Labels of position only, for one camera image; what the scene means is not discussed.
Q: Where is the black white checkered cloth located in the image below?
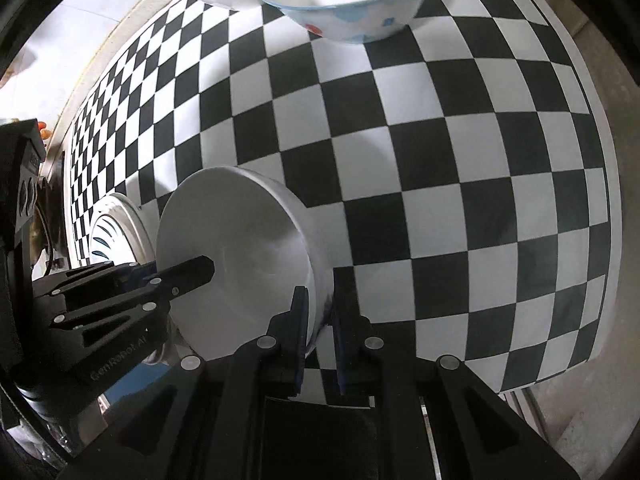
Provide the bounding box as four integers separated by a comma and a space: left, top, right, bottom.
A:
65, 0, 623, 411

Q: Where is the white bowl with floral print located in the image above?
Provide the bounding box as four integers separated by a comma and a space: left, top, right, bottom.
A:
156, 166, 334, 362

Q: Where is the white bowl with coloured dots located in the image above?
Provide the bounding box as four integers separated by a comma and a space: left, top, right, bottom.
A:
255, 0, 435, 45

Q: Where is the white plate with striped rim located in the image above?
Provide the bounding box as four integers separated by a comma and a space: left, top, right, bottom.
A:
89, 192, 159, 269

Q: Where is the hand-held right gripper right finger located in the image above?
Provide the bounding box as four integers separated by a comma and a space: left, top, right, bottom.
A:
333, 289, 591, 480

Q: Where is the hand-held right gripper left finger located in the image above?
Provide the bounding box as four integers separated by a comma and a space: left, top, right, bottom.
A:
57, 286, 307, 480

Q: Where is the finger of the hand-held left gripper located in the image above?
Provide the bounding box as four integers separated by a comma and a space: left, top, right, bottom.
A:
14, 301, 172, 392
31, 255, 217, 312

